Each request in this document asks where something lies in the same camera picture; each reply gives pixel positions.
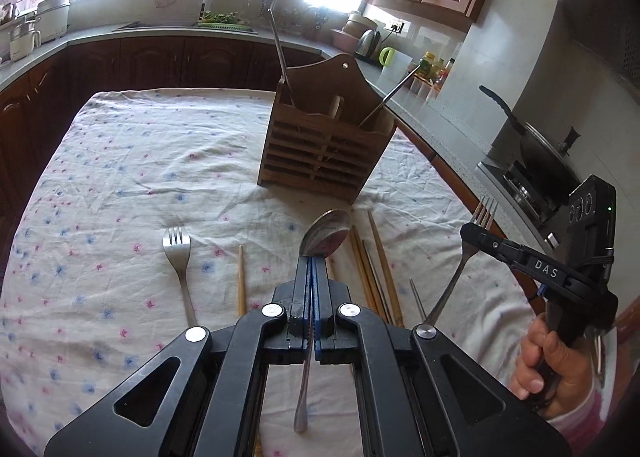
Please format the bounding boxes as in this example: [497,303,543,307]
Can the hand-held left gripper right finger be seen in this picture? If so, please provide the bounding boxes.
[312,257,571,457]

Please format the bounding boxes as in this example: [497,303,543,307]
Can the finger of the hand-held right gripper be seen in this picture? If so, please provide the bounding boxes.
[460,222,521,266]

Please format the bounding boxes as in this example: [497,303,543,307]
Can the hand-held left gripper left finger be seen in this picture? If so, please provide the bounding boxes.
[44,257,313,457]

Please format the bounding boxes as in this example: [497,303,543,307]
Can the metal fork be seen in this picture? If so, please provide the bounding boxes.
[162,226,198,328]
[424,196,499,327]

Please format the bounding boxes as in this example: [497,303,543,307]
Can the wooden chopstick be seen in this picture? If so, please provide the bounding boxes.
[368,209,404,328]
[359,238,392,324]
[349,225,384,321]
[237,245,247,317]

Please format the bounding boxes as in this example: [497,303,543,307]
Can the metal spoon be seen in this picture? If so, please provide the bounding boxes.
[293,208,352,434]

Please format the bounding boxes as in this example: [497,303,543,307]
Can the metal chopstick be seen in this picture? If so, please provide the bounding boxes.
[358,64,422,126]
[267,8,294,106]
[409,278,427,321]

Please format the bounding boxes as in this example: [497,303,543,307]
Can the wooden utensil holder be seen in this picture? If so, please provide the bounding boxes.
[257,53,397,206]

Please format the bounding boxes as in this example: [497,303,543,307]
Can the person's right hand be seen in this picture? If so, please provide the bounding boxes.
[511,312,596,420]

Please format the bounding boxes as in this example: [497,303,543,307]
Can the gas stove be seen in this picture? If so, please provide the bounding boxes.
[477,157,572,239]

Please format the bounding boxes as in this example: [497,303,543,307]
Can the black wok with lid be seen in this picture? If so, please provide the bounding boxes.
[478,85,584,184]

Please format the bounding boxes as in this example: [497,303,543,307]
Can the grey kitchen countertop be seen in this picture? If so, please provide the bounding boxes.
[0,19,551,250]

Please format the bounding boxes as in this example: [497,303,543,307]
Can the floral white tablecloth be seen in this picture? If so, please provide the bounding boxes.
[0,87,551,457]

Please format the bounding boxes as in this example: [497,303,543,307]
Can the steel electric kettle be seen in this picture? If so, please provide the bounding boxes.
[355,29,382,60]

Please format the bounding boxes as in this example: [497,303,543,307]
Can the beige lidded pot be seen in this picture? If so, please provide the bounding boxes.
[341,12,379,38]

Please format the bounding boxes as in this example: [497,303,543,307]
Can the green vegetable basket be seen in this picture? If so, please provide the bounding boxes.
[197,11,251,29]

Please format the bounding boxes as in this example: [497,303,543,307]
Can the dish rack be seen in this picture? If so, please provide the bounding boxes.
[260,0,321,38]

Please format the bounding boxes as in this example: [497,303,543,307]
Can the kitchen sink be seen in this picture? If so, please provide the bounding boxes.
[112,19,259,36]

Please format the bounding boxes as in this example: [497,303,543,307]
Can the large white electric pot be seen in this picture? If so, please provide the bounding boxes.
[35,0,71,43]

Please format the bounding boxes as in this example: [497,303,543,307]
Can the small white steamer pot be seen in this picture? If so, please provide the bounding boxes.
[0,17,42,63]

